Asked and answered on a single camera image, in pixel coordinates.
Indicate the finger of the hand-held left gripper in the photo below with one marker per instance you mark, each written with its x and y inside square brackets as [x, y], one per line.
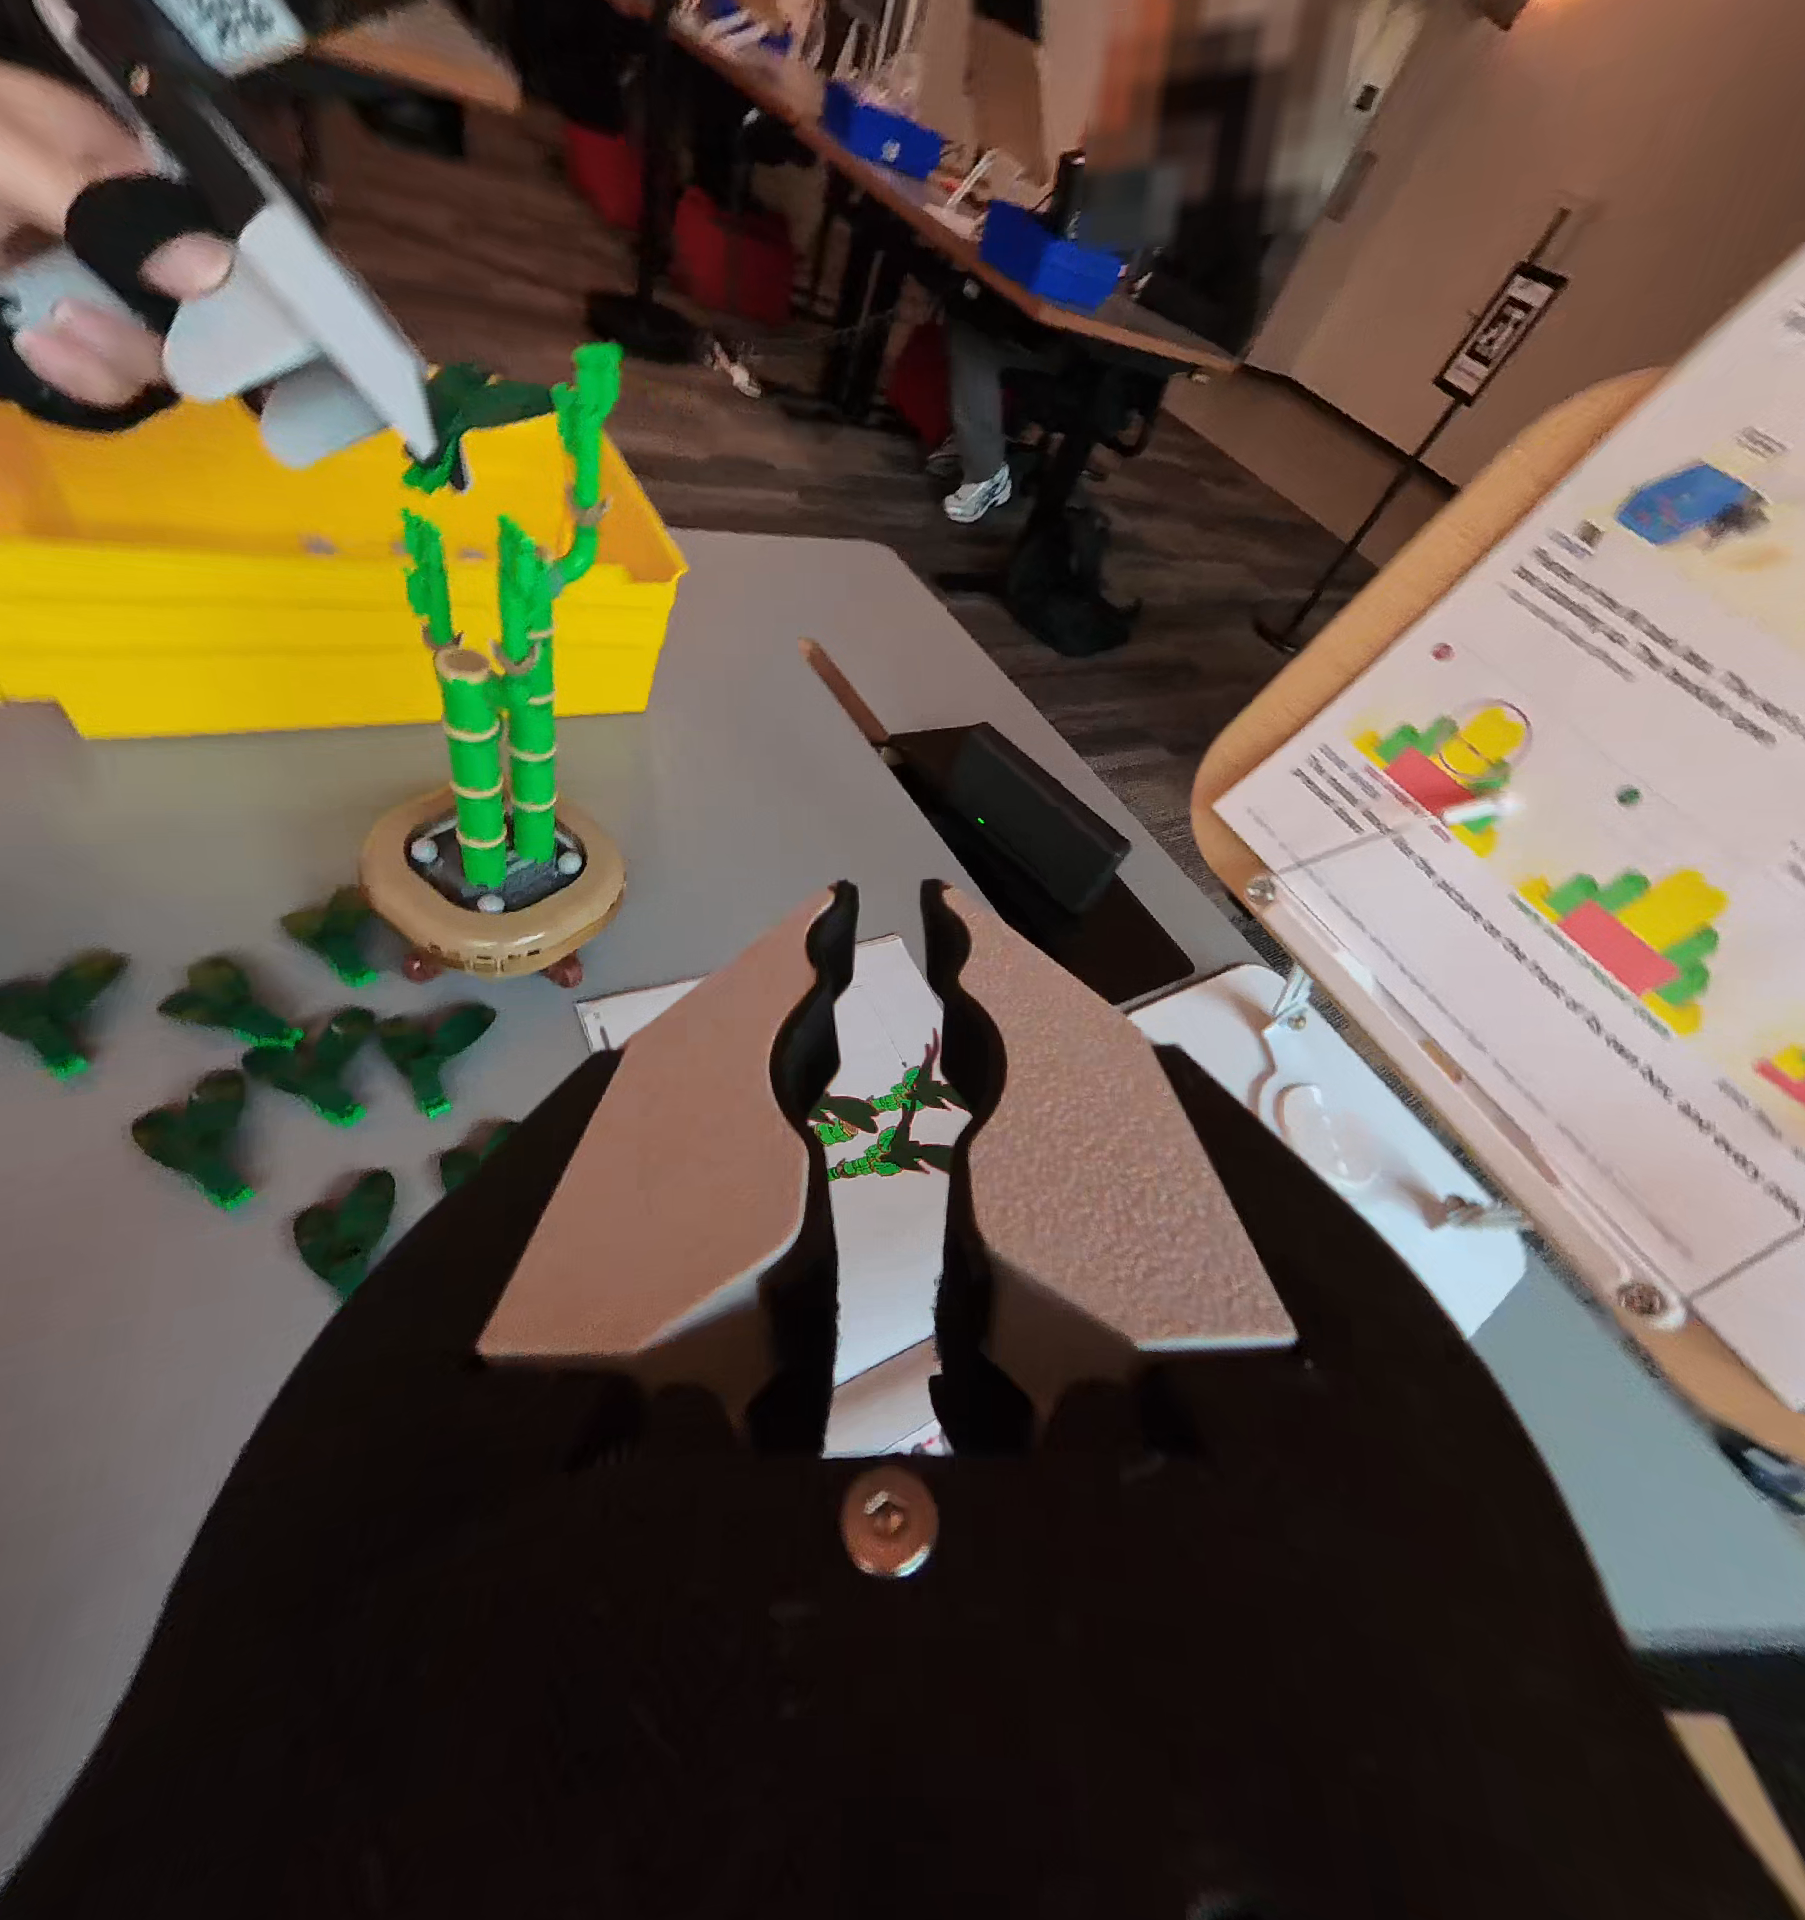
[315, 287]

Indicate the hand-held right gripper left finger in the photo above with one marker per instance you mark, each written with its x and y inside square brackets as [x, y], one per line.
[660, 1169]

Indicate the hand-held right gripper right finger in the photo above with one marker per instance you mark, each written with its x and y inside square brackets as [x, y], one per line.
[1110, 1185]

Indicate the dark green lego leaf piece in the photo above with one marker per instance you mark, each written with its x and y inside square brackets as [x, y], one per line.
[461, 405]

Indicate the yellow plastic bin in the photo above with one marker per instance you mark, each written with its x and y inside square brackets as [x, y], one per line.
[315, 665]

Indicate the green lego bamboo model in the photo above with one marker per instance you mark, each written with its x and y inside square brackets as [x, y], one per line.
[482, 764]

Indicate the group of green lego leaves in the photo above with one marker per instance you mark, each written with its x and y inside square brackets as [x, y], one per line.
[50, 1015]

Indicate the lego instruction booklet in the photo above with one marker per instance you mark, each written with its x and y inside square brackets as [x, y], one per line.
[888, 1290]

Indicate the person's left hand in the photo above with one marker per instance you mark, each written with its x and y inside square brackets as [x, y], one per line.
[19, 153]

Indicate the white document stand base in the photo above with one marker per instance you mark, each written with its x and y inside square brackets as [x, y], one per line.
[1205, 1001]

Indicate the red plastic bin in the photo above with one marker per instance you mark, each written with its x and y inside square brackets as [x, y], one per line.
[598, 174]
[738, 266]

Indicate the tall black pole stand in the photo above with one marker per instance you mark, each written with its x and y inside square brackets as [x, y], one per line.
[659, 180]

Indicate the black power box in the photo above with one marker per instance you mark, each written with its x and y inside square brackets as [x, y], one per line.
[1037, 815]

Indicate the printed task instruction sheet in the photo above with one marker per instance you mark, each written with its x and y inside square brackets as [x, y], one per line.
[1588, 836]

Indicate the blue plastic bin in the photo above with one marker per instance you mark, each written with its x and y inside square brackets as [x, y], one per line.
[888, 125]
[1052, 266]

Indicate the black bag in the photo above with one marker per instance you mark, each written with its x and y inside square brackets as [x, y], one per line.
[1076, 586]

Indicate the long wooden top desk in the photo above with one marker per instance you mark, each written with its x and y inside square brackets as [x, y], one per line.
[1110, 323]

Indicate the small framed sign stand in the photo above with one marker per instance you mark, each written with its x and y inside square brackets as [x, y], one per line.
[1503, 331]

